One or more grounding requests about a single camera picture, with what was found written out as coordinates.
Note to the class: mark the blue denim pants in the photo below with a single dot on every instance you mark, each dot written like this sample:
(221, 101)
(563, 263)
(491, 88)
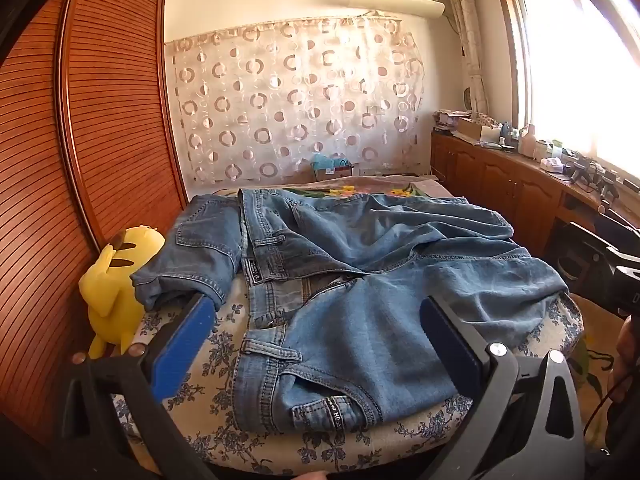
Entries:
(200, 255)
(370, 310)

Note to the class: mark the yellow plush toy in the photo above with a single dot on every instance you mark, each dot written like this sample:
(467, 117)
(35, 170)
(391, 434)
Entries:
(112, 290)

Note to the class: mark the cardboard box with teal cloth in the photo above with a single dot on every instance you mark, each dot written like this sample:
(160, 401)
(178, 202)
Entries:
(331, 166)

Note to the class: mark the grey colourful flower blanket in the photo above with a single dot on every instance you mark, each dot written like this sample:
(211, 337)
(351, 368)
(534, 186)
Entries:
(350, 189)

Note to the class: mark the bright window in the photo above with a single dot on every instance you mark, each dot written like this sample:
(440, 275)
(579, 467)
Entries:
(575, 70)

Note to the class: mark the wooden cabinet counter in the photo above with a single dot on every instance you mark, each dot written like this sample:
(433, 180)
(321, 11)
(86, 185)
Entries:
(500, 185)

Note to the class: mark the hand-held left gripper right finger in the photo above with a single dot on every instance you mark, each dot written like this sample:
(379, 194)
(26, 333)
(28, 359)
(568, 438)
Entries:
(450, 355)

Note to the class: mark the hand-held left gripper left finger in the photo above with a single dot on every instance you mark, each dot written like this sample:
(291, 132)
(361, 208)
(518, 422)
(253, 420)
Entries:
(184, 352)

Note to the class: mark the circle-pattern sheer curtain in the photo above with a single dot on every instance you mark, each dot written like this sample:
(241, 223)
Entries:
(300, 100)

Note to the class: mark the white bottle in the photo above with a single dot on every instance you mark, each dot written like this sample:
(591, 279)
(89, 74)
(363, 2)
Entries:
(527, 142)

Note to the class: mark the stack of papers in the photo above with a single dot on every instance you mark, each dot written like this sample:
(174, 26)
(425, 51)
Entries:
(450, 120)

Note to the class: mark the patterned window curtain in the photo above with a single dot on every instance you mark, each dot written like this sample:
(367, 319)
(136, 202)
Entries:
(467, 45)

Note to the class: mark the wooden slatted wardrobe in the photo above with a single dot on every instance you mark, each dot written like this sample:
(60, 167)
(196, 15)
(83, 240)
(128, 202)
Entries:
(60, 160)

